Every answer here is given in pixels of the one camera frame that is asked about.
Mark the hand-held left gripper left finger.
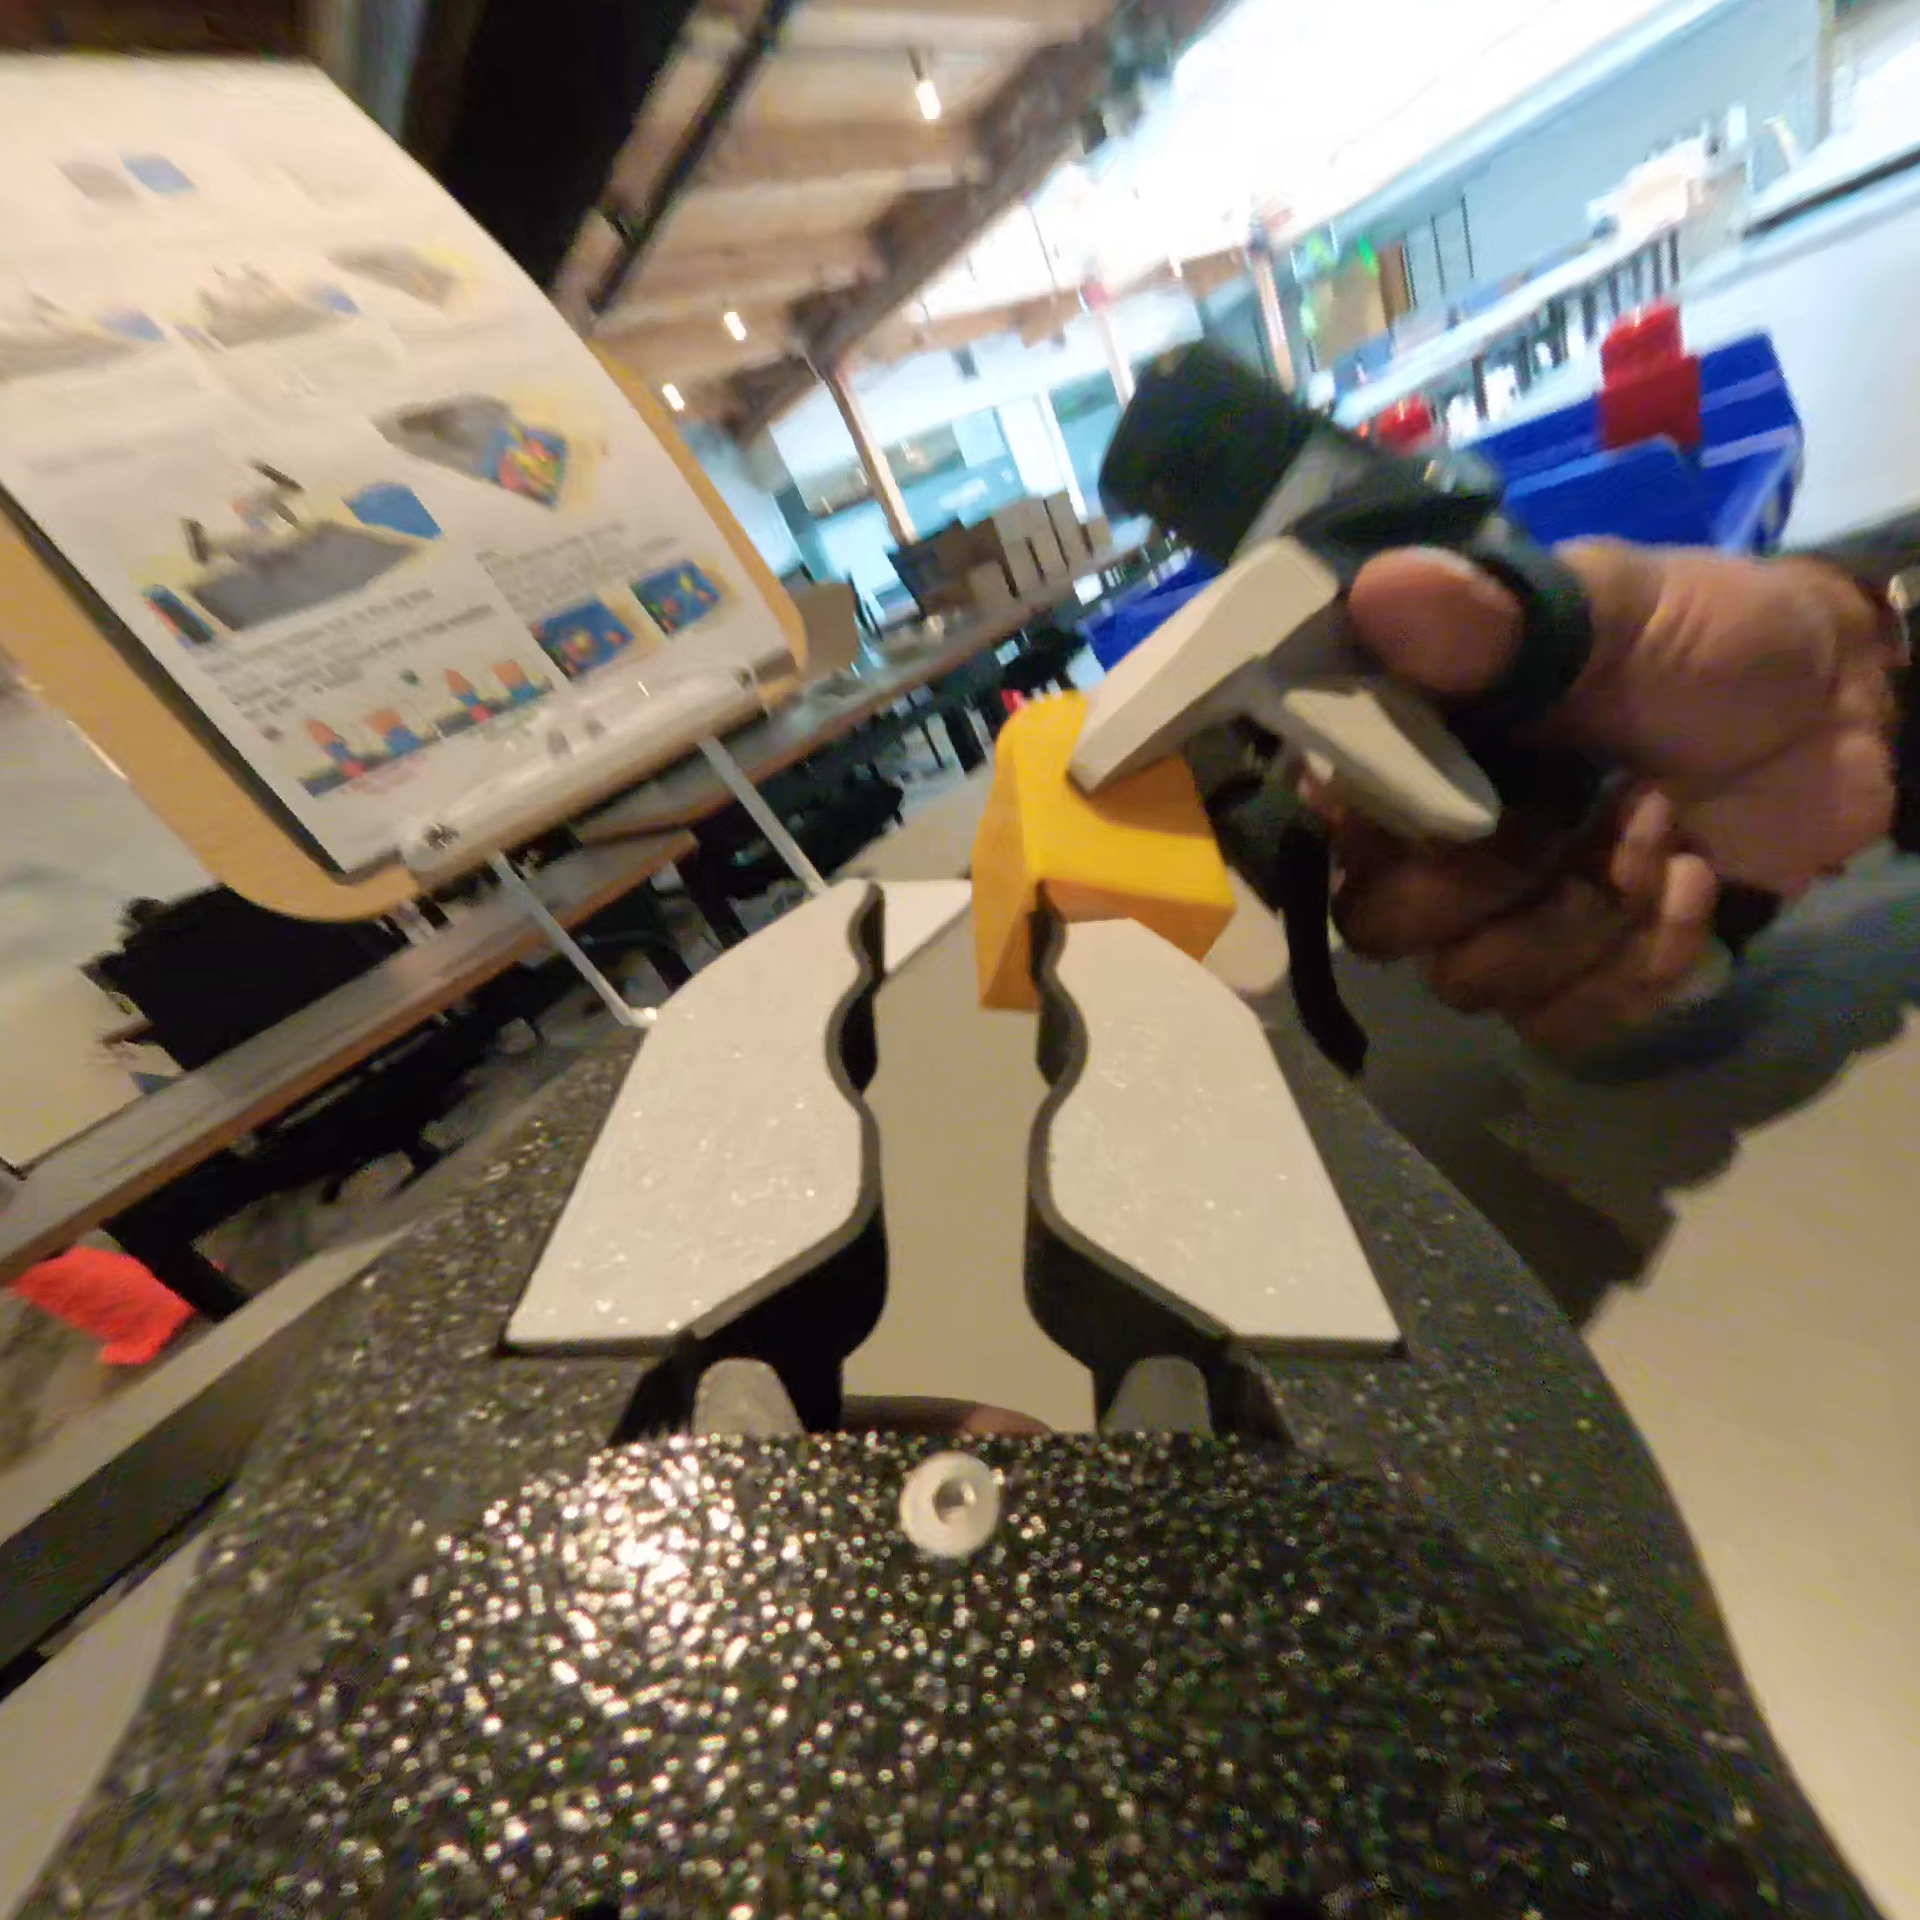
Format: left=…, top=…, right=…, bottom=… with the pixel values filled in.
left=503, top=879, right=890, bottom=1360

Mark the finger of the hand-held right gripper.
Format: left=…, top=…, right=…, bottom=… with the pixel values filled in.
left=1065, top=538, right=1346, bottom=799
left=1275, top=673, right=1505, bottom=847

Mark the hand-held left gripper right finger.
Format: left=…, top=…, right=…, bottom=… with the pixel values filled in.
left=1025, top=904, right=1403, bottom=1360

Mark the yellow mega block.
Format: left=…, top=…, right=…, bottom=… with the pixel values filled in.
left=971, top=695, right=1239, bottom=1015

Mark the large blue plastic bin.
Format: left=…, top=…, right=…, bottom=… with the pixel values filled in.
left=1079, top=333, right=1806, bottom=673

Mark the group of mega block towers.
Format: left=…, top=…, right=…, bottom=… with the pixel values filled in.
left=1372, top=299, right=1708, bottom=456

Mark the stack of cardboard boxes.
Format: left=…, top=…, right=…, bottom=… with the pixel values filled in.
left=921, top=492, right=1121, bottom=608

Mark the white clipboard stand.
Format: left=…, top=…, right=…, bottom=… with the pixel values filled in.
left=403, top=660, right=830, bottom=1033

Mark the orange traffic cone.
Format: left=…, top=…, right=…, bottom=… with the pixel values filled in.
left=7, top=1249, right=196, bottom=1368

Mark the wooden clipboard with instruction sheet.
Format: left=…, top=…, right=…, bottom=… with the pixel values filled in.
left=0, top=52, right=811, bottom=921

